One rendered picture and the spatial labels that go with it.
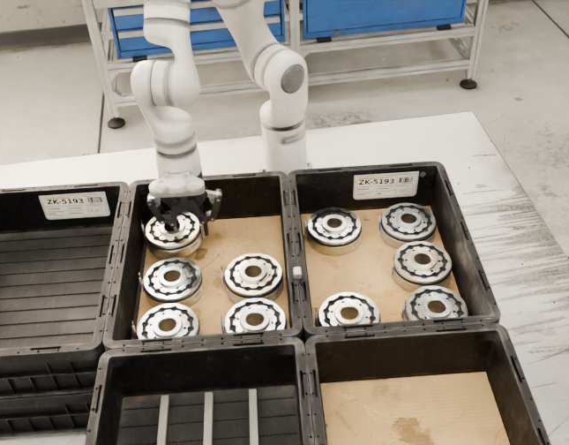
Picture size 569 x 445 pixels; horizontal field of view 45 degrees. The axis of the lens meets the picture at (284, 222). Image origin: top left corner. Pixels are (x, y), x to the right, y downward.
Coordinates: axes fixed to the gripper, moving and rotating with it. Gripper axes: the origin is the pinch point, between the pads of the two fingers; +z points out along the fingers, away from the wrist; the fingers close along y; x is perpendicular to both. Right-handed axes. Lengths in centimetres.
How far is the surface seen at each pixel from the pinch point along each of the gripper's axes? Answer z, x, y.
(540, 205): 87, -97, -118
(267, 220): 4.2, -6.1, -14.6
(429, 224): 1.3, 1.3, -44.9
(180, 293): 1.4, 14.5, 1.2
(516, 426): 0, 45, -47
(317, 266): 4.2, 7.4, -23.1
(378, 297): 4.2, 15.8, -33.0
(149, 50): 53, -173, 31
